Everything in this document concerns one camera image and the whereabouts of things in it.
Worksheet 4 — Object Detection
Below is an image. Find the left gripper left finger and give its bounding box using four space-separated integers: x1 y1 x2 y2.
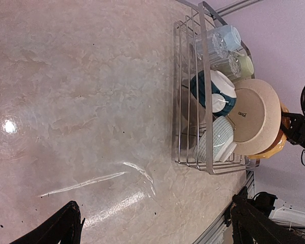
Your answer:
12 201 85 244

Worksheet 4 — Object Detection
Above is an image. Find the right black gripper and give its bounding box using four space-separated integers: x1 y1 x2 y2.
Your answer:
281 112 305 150

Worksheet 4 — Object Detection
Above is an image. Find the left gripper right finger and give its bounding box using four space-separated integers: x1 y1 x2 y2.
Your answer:
230 194 305 243

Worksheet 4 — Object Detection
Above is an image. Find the yellow polka dot plate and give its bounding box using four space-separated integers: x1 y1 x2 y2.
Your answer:
247 102 290 159

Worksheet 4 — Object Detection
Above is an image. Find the beige plate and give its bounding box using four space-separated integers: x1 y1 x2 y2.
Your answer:
227 79 281 156

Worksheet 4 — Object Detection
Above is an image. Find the light green checked bowl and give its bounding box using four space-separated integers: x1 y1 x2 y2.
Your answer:
193 116 237 163

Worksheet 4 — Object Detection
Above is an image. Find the pale green cup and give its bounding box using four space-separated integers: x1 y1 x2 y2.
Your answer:
235 54 254 80

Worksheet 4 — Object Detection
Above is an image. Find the dark teal white bowl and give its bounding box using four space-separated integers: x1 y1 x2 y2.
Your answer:
190 70 237 117

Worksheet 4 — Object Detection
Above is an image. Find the light blue cup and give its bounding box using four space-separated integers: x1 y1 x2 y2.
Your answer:
219 25 241 51

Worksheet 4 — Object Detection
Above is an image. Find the clear drinking glass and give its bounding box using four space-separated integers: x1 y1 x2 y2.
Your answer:
195 30 231 61

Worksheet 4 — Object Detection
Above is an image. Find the front aluminium rail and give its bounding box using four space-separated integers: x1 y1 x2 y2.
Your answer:
193 171 255 243

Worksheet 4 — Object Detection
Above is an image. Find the metal wire dish rack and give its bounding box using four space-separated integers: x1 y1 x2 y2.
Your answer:
172 1 260 175

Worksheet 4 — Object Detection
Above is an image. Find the right aluminium frame post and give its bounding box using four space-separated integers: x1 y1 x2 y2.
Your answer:
216 0 262 17

